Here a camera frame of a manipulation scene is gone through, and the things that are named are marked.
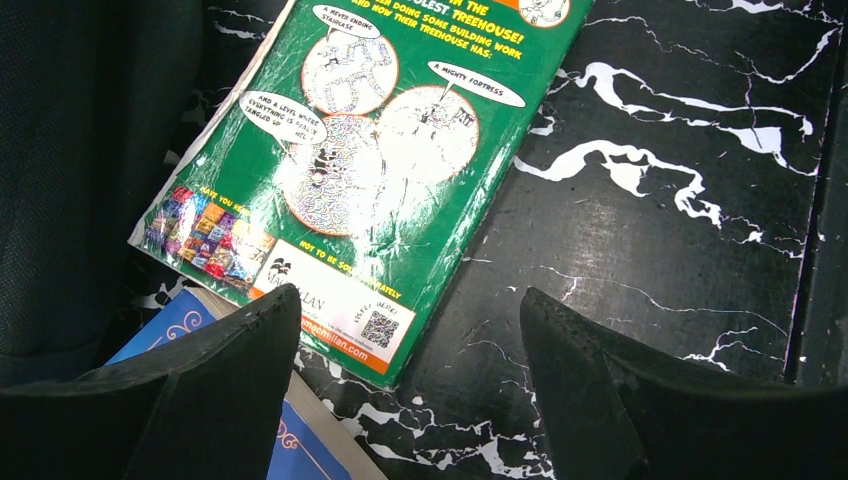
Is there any blue orange paperback book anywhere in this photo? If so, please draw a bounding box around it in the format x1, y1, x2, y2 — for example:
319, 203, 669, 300
108, 287, 386, 479

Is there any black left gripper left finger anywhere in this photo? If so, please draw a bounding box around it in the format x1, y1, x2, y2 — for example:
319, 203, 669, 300
1, 284, 301, 479

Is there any green comic paperback book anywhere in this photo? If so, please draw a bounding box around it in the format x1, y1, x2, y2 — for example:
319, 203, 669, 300
129, 1, 591, 389

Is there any black student backpack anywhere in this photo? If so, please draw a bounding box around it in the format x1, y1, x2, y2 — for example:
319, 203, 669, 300
1, 1, 203, 386

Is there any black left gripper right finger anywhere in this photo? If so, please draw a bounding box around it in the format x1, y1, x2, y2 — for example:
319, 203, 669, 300
520, 287, 847, 479

